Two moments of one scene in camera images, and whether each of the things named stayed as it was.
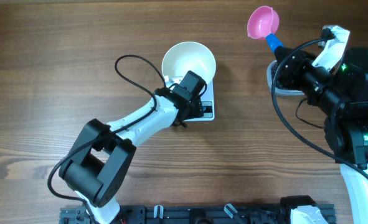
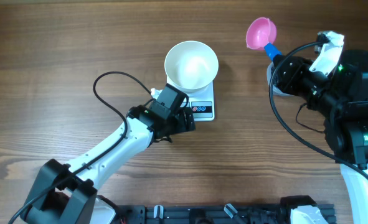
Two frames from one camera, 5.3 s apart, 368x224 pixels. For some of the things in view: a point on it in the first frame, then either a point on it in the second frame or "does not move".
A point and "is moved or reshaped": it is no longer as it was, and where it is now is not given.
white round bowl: (188, 56) does not move
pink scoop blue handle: (263, 23) is moved or reshaped
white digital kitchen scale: (207, 100) does not move
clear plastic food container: (278, 91) does not move
